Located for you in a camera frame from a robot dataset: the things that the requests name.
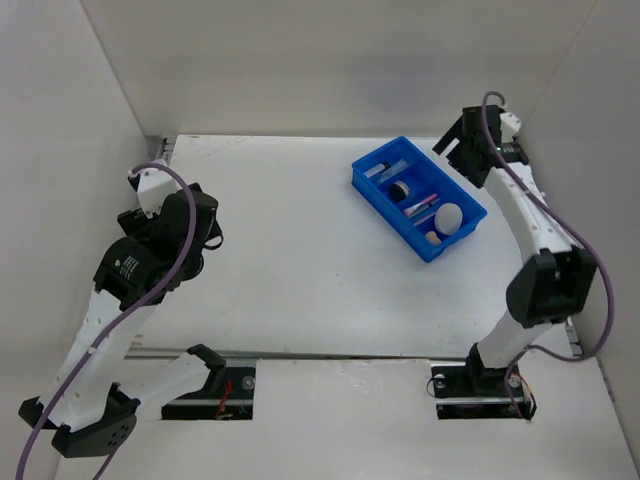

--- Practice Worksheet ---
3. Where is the round cream powder puff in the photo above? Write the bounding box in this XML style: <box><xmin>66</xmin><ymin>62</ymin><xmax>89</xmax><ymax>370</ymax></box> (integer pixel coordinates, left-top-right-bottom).
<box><xmin>434</xmin><ymin>203</ymin><xmax>463</xmax><ymax>236</ymax></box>

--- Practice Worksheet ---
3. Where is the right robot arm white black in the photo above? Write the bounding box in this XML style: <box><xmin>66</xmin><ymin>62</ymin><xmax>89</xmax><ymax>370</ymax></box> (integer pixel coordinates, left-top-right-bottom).
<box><xmin>434</xmin><ymin>105</ymin><xmax>596</xmax><ymax>394</ymax></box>

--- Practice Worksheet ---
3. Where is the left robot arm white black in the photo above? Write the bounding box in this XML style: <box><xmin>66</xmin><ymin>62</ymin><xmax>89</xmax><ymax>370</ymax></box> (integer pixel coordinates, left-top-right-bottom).
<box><xmin>19</xmin><ymin>160</ymin><xmax>226</xmax><ymax>458</ymax></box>

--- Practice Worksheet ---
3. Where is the pink brow brush pen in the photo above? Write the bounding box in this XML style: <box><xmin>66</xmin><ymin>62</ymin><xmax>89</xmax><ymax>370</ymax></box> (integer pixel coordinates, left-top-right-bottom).
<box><xmin>403</xmin><ymin>194</ymin><xmax>439</xmax><ymax>218</ymax></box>

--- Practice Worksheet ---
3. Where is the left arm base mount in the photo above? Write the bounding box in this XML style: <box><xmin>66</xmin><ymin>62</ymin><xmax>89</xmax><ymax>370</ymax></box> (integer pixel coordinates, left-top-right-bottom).
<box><xmin>161</xmin><ymin>344</ymin><xmax>257</xmax><ymax>421</ymax></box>

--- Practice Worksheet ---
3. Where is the pink pencil stick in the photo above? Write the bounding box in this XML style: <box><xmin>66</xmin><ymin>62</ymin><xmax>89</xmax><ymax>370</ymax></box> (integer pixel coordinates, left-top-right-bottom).
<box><xmin>413</xmin><ymin>212</ymin><xmax>437</xmax><ymax>227</ymax></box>

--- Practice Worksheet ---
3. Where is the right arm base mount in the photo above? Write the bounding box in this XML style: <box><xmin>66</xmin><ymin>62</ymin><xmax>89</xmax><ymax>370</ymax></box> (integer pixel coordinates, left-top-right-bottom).
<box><xmin>427</xmin><ymin>362</ymin><xmax>538</xmax><ymax>421</ymax></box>

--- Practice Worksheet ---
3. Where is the clear tube with blue inside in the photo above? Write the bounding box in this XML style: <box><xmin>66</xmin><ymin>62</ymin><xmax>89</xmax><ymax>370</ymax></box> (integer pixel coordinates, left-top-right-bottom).
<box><xmin>376</xmin><ymin>159</ymin><xmax>411</xmax><ymax>184</ymax></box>

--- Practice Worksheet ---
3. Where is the blue plastic organizer tray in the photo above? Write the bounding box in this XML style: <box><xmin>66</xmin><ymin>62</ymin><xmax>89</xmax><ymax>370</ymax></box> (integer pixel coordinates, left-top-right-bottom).
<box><xmin>352</xmin><ymin>137</ymin><xmax>487</xmax><ymax>262</ymax></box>

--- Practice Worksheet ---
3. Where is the round powder jar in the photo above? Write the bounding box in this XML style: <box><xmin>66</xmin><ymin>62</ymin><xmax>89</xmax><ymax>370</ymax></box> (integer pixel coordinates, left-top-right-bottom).
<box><xmin>388</xmin><ymin>181</ymin><xmax>410</xmax><ymax>204</ymax></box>

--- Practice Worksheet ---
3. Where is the clear bottle with black cap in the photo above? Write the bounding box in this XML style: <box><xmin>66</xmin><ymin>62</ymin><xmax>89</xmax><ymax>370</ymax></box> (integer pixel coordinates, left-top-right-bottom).
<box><xmin>364</xmin><ymin>162</ymin><xmax>390</xmax><ymax>178</ymax></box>

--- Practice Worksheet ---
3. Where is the peach makeup sponge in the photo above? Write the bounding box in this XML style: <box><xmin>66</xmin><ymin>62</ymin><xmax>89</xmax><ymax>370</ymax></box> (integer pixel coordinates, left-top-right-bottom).
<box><xmin>425</xmin><ymin>230</ymin><xmax>442</xmax><ymax>246</ymax></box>

